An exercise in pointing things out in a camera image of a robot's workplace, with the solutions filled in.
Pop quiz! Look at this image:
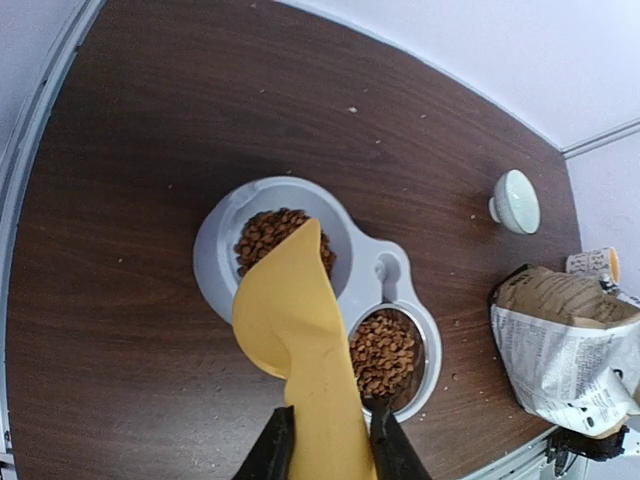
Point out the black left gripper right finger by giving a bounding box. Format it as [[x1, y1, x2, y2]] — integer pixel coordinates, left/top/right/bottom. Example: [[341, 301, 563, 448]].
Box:
[[369, 407, 432, 480]]

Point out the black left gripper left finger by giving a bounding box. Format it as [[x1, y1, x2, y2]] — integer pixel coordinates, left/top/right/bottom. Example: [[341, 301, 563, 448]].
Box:
[[234, 406, 295, 480]]

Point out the yellow plastic scoop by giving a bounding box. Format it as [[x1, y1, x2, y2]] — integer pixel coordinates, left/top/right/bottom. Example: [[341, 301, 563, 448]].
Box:
[[232, 218, 376, 479]]

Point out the dog food bag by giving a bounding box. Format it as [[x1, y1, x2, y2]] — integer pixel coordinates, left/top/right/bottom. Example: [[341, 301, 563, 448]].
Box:
[[489, 264, 639, 439]]

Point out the grey double pet feeder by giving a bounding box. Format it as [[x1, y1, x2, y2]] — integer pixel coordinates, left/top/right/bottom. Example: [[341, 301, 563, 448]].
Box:
[[193, 176, 443, 422]]

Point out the steel bowl in feeder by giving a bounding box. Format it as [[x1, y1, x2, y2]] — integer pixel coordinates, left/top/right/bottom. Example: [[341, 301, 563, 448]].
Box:
[[350, 307, 426, 412]]

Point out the light green ceramic bowl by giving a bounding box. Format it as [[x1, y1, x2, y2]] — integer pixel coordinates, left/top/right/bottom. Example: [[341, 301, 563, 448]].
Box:
[[488, 169, 541, 235]]

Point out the patterned mug yellow inside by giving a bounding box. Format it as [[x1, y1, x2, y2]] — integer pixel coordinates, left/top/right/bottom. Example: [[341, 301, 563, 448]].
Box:
[[565, 247, 620, 284]]

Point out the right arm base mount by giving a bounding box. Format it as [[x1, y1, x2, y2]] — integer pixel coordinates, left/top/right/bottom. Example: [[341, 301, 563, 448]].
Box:
[[546, 425, 630, 478]]

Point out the right aluminium frame post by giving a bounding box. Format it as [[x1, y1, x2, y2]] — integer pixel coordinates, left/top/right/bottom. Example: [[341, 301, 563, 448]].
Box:
[[560, 118, 640, 159]]

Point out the front aluminium rail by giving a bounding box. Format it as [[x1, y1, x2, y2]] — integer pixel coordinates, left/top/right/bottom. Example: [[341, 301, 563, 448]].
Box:
[[1, 1, 105, 479]]

